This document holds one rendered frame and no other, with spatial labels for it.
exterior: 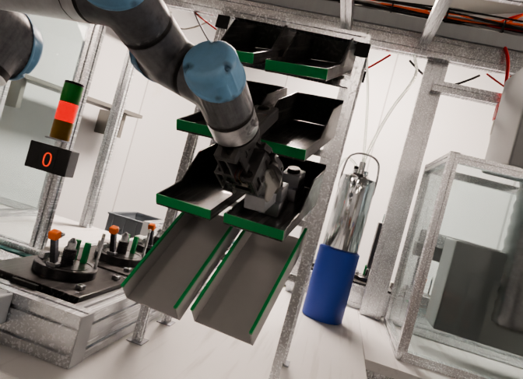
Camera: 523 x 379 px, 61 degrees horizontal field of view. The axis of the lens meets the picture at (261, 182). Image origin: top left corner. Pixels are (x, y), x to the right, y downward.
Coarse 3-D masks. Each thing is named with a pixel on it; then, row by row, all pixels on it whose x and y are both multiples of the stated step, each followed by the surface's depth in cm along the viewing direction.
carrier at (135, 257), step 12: (108, 240) 140; (120, 240) 127; (96, 252) 124; (108, 252) 123; (120, 252) 127; (132, 252) 132; (144, 252) 130; (108, 264) 120; (120, 264) 122; (132, 264) 124
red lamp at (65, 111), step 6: (60, 102) 117; (66, 102) 116; (60, 108) 116; (66, 108) 117; (72, 108) 117; (78, 108) 120; (60, 114) 116; (66, 114) 117; (72, 114) 118; (66, 120) 117; (72, 120) 118
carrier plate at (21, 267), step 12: (0, 264) 96; (12, 264) 99; (24, 264) 101; (0, 276) 93; (12, 276) 92; (24, 276) 93; (36, 276) 95; (96, 276) 106; (108, 276) 109; (48, 288) 91; (60, 288) 92; (72, 288) 94; (96, 288) 98; (108, 288) 100; (72, 300) 90
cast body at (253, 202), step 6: (264, 186) 85; (264, 192) 85; (246, 198) 86; (252, 198) 85; (258, 198) 85; (264, 198) 85; (246, 204) 86; (252, 204) 86; (258, 204) 85; (264, 204) 85; (270, 204) 88; (258, 210) 86; (264, 210) 85
